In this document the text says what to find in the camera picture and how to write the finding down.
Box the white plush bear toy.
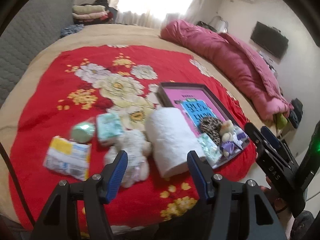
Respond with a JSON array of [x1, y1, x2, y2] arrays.
[[104, 129, 152, 188]]

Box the green tissue pack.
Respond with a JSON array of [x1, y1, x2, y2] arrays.
[[96, 113, 124, 146], [197, 133, 222, 168]]

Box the green sponge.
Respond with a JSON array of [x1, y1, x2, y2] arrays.
[[71, 121, 95, 144]]

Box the yellow white tissue pack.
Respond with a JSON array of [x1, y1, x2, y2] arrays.
[[43, 136, 92, 181]]

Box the person's right hand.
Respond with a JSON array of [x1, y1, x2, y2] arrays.
[[260, 176, 292, 216]]

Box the purple satin cloth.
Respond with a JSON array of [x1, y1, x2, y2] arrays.
[[221, 126, 249, 159]]

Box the green cloth under quilt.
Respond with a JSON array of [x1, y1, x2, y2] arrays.
[[273, 113, 287, 129]]

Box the green tissue pack in tray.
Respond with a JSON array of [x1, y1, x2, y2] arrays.
[[197, 133, 222, 168]]

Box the small beige plush toy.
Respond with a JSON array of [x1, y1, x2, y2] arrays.
[[219, 120, 234, 142]]

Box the dark clothes pile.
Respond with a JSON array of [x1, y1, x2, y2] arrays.
[[289, 98, 303, 129]]

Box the dark tray with pink book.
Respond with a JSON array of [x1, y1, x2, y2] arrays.
[[157, 82, 243, 169]]

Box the leopard print scrunchie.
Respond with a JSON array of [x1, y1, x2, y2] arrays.
[[199, 116, 222, 146]]

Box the white rolled towel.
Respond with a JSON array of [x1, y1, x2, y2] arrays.
[[145, 107, 206, 178]]

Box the red floral blanket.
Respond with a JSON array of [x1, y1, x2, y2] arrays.
[[10, 45, 248, 228]]

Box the pink rolled quilt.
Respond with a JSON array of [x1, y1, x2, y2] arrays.
[[161, 20, 293, 121]]

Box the blue patterned cloth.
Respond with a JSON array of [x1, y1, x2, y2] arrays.
[[60, 24, 85, 38]]

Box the stack of folded blankets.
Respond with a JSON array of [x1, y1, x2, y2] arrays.
[[72, 4, 112, 25]]

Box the white window curtain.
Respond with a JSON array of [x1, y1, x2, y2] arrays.
[[110, 0, 193, 29]]

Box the grey quilted headboard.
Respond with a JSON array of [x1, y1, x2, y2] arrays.
[[1, 0, 74, 104]]

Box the wall mounted black television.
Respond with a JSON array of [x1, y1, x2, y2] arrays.
[[251, 21, 289, 59]]

